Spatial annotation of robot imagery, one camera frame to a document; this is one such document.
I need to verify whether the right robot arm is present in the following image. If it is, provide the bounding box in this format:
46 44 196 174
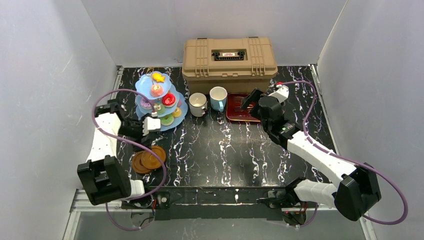
240 86 382 221

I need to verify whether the green kiwi tart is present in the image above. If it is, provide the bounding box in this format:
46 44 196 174
154 103 166 116

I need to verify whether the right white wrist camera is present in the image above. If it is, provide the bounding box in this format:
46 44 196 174
268 82 289 104

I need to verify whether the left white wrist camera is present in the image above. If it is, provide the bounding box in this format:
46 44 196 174
141 114 161 136

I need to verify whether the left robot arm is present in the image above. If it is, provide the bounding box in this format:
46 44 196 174
77 99 161 206

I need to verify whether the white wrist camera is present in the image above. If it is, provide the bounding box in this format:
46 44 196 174
141 114 161 136
268 82 289 104

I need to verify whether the blue three-tier cake stand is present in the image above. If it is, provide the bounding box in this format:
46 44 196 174
135 71 188 132

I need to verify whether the tan plastic toolbox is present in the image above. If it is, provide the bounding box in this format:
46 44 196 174
181 37 278 95

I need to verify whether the light blue mug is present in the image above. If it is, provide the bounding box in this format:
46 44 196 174
209 86 228 112

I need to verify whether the brown wooden coaster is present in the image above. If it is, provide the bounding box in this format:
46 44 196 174
141 146 167 170
131 151 153 174

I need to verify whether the aluminium frame rail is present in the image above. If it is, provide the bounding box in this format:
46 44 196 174
70 187 369 213

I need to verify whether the green frosted donut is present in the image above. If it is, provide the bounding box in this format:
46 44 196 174
160 114 175 126

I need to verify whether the pink round pastry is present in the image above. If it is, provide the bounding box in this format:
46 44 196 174
150 84 164 98

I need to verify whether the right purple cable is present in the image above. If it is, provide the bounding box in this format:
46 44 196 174
281 80 410 229

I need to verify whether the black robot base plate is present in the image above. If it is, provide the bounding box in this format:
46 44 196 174
155 186 315 223

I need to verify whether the purple frosted donut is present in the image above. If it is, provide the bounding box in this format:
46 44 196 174
139 97 154 110

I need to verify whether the orange pastry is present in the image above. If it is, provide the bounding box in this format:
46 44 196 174
151 72 166 83

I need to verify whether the red serving tray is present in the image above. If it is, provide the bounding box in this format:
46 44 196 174
226 93 260 123

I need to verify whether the white mug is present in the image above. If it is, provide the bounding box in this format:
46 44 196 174
188 92 207 118

